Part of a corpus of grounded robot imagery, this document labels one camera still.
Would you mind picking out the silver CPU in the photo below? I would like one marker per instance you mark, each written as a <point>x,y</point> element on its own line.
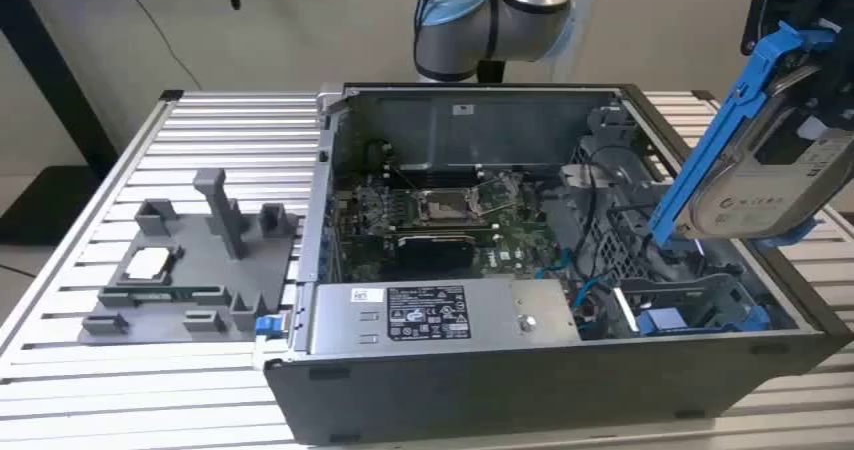
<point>150,265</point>

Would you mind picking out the green RAM stick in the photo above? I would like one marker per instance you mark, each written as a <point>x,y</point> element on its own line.
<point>194,294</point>

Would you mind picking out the blue case latch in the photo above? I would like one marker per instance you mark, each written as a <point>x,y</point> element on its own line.
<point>268,326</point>

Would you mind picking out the silver power supply unit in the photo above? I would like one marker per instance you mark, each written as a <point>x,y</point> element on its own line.
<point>334,320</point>

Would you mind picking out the black open PC case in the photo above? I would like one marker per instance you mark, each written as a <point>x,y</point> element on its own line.
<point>468,395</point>

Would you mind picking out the CPU socket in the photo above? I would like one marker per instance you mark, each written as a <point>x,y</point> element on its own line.
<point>444,205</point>

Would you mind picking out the grey perforated drive cage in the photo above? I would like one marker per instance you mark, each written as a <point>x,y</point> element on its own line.
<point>621,250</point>

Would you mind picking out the black RAM slot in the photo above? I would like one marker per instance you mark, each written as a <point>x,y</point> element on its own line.
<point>434,176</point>
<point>434,169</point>

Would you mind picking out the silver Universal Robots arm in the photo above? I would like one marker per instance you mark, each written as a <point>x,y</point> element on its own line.
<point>461,40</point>

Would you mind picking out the black expansion slot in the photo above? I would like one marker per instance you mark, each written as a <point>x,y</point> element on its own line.
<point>441,227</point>

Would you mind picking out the black stand with base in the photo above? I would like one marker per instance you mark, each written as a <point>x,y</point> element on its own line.
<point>47,205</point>

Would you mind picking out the hard disk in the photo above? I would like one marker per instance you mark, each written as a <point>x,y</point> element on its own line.
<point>755,200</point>

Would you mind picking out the black graphics card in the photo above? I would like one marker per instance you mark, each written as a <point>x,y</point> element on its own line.
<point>434,255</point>

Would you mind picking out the thin metal locking lever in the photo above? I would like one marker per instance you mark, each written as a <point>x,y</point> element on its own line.
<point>408,178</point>

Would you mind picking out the metal disk bay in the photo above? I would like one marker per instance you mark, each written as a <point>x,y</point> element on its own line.
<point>623,302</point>

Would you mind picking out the green motherboard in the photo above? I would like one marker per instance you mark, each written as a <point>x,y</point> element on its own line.
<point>515,240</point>

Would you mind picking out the grey parts rack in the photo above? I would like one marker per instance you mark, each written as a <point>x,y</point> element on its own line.
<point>201,280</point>

